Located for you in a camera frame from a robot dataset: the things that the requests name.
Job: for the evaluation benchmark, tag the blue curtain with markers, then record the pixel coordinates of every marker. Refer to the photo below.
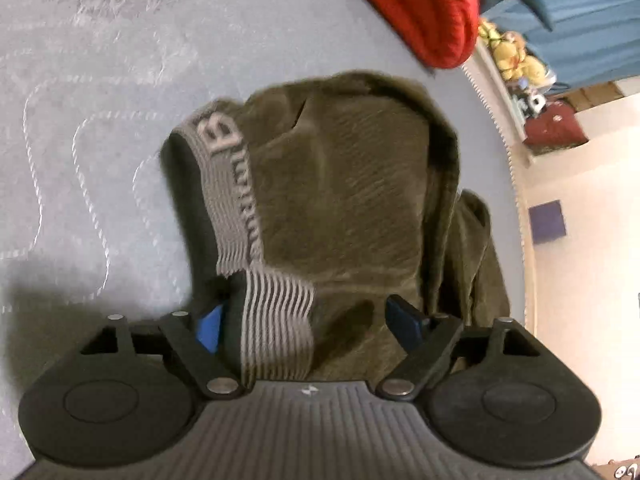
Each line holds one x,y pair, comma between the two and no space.
591,42

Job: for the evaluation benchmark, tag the dark red bag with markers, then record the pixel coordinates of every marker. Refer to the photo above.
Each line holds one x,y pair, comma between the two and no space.
554,128

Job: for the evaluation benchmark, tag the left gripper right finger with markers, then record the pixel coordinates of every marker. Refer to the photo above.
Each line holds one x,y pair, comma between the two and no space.
436,346

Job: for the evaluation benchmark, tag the red folded blanket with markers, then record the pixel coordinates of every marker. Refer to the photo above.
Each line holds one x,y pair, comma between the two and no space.
440,33

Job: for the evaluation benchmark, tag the yellow plush toys pile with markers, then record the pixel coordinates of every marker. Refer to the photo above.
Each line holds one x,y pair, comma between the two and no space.
513,60

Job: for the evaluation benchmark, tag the dark olive brown pants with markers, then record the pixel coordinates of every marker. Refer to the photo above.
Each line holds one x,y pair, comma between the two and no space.
307,205

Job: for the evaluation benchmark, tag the purple wall patch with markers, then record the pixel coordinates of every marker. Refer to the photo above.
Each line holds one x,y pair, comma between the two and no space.
547,222

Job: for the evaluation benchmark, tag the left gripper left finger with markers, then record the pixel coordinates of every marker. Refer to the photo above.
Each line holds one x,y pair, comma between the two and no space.
170,342

